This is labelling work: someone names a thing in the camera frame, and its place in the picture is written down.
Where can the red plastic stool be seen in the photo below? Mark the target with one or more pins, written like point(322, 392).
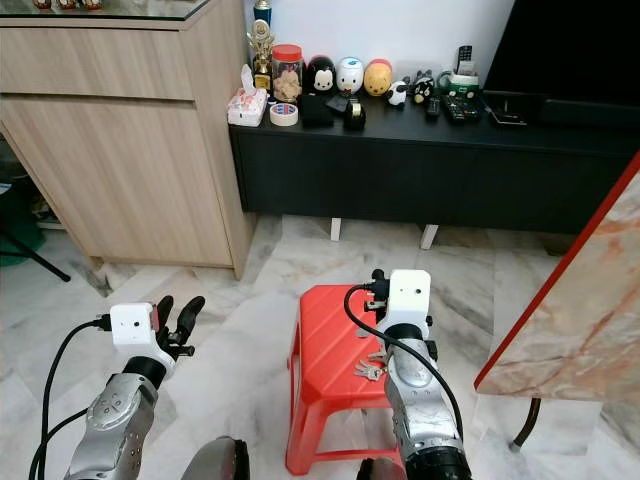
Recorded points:
point(325, 335)

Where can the robot left knee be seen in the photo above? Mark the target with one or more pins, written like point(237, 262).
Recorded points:
point(218, 460)

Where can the robot knee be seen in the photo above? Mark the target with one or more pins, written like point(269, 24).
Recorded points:
point(380, 468)
point(218, 460)

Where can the black low console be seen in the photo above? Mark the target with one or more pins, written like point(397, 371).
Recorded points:
point(420, 170)

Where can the green container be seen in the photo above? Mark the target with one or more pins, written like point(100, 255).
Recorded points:
point(15, 235)

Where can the robot right knee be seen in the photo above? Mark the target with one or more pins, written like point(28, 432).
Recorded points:
point(380, 468)

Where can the light wooden cabinet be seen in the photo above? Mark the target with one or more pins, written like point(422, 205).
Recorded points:
point(120, 140)

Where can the black tape dispenser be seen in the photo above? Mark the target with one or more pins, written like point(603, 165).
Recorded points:
point(354, 114)

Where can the black wallet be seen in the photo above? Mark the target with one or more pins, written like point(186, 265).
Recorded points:
point(317, 110)

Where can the small black remote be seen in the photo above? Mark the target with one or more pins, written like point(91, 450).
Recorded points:
point(433, 108)

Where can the marble pattern folding table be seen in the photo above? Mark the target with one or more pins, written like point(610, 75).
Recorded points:
point(570, 310)

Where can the black table leg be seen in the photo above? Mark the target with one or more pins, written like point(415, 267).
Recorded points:
point(528, 422)

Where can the small white cow figure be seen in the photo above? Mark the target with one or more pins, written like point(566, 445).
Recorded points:
point(398, 94)

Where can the white tape roll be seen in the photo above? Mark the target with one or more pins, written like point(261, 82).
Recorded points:
point(283, 114)

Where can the small black white figure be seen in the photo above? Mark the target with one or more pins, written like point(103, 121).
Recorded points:
point(422, 90)

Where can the yellow egg toy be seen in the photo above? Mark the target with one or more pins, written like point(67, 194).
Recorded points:
point(378, 78)

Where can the white egg toy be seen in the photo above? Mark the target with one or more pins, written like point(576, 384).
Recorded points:
point(350, 75)

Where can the green desk holder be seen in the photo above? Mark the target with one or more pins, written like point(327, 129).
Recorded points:
point(462, 86)

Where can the white tissue pack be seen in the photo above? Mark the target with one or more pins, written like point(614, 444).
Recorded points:
point(246, 104)

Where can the black mouse egg toy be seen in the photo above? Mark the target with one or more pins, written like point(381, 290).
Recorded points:
point(321, 75)

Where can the black tray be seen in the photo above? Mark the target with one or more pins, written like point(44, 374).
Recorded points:
point(510, 107)

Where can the clear jar with red lid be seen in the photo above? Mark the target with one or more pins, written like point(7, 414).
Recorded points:
point(287, 72)

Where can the upright black remote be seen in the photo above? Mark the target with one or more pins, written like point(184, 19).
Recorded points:
point(465, 58)

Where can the gold and blue trophy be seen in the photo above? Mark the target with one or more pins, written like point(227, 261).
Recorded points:
point(261, 45)

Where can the black television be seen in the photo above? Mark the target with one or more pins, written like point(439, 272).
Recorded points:
point(570, 45)

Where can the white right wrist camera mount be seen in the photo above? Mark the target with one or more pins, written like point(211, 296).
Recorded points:
point(410, 296)

